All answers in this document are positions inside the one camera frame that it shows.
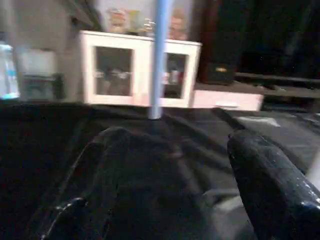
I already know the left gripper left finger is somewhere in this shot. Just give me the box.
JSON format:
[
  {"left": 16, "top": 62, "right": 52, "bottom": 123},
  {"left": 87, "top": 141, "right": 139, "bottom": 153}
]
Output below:
[{"left": 25, "top": 127, "right": 132, "bottom": 240}]

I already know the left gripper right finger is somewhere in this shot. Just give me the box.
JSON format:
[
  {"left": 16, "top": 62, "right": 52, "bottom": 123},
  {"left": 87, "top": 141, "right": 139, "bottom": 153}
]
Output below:
[{"left": 226, "top": 129, "right": 320, "bottom": 240}]

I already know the black work mat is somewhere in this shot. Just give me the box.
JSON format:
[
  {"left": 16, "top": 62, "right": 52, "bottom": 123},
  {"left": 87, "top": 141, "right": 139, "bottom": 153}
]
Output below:
[{"left": 0, "top": 100, "right": 320, "bottom": 240}]

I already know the white drawer unit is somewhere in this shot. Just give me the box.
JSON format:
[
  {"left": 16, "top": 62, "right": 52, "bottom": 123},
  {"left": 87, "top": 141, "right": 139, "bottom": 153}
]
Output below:
[{"left": 192, "top": 82, "right": 265, "bottom": 112}]

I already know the white glass door cabinet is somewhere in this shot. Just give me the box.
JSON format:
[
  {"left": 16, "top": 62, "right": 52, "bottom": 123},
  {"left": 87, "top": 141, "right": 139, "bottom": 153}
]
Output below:
[{"left": 79, "top": 30, "right": 203, "bottom": 109}]

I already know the white box appliance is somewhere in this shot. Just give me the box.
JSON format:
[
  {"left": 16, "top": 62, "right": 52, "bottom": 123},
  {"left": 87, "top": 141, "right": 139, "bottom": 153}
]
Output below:
[{"left": 15, "top": 47, "right": 65, "bottom": 101}]

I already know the grey window curtain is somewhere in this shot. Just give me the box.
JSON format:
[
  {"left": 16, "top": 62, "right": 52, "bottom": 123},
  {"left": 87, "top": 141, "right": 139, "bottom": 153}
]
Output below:
[{"left": 62, "top": 0, "right": 103, "bottom": 32}]

